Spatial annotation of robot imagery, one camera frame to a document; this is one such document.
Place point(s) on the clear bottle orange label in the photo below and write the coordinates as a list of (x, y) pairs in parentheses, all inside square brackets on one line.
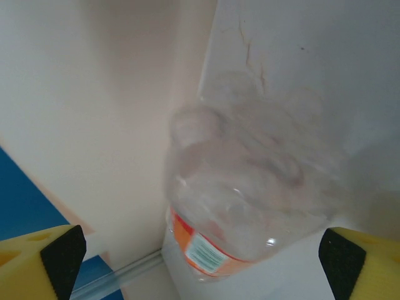
[(234, 187)]

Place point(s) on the aluminium frame post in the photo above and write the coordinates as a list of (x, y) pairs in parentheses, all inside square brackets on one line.
[(125, 270)]

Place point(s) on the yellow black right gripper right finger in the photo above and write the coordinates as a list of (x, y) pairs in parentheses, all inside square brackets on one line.
[(359, 268)]

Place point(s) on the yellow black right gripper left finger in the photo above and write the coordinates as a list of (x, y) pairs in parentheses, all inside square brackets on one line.
[(31, 268)]

